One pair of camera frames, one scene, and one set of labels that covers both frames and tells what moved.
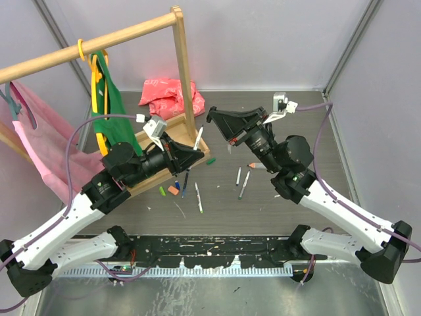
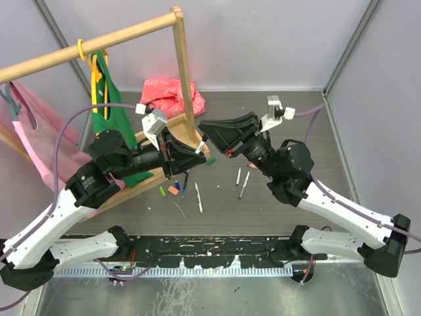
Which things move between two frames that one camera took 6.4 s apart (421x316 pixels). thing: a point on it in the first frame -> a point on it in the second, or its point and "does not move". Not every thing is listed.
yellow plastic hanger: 96,76 does not move
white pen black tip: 196,145 -> 199,147
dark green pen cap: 211,160 does not move
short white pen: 238,178 does not move
